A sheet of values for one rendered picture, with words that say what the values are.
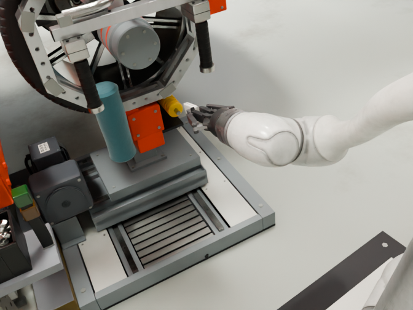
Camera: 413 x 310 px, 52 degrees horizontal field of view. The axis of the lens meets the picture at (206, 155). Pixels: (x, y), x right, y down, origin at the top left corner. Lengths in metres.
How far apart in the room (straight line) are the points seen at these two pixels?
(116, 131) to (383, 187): 1.17
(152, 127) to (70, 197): 0.38
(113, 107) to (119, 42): 0.20
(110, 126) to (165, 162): 0.50
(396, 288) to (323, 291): 0.64
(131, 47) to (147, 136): 0.42
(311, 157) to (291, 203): 0.93
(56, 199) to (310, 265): 0.94
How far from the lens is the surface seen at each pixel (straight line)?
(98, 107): 1.18
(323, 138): 0.94
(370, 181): 2.00
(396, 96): 0.66
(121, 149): 1.39
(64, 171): 1.60
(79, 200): 1.61
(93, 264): 1.70
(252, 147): 0.86
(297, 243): 1.73
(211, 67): 1.26
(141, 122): 1.50
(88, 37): 1.46
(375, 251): 1.36
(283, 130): 0.85
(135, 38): 1.22
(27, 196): 1.16
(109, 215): 1.74
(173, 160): 1.79
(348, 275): 1.29
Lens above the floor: 1.35
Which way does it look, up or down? 39 degrees down
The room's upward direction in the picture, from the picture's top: 9 degrees counter-clockwise
